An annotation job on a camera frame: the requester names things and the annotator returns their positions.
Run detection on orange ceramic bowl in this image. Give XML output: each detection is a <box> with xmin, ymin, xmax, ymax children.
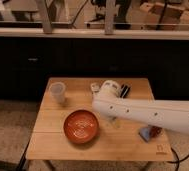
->
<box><xmin>63</xmin><ymin>110</ymin><xmax>99</xmax><ymax>144</ymax></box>

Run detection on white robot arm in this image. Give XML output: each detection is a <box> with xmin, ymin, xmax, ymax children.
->
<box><xmin>92</xmin><ymin>80</ymin><xmax>189</xmax><ymax>134</ymax></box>

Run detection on wooden table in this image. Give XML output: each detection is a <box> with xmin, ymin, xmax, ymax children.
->
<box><xmin>26</xmin><ymin>77</ymin><xmax>173</xmax><ymax>161</ymax></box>

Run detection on blue and red object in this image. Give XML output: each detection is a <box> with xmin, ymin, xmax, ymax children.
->
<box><xmin>139</xmin><ymin>125</ymin><xmax>162</xmax><ymax>142</ymax></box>

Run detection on translucent plastic cup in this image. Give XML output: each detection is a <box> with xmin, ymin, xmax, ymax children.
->
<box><xmin>49</xmin><ymin>82</ymin><xmax>66</xmax><ymax>103</ymax></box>

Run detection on cardboard boxes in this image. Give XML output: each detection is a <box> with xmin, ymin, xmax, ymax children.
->
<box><xmin>139</xmin><ymin>1</ymin><xmax>189</xmax><ymax>31</ymax></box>

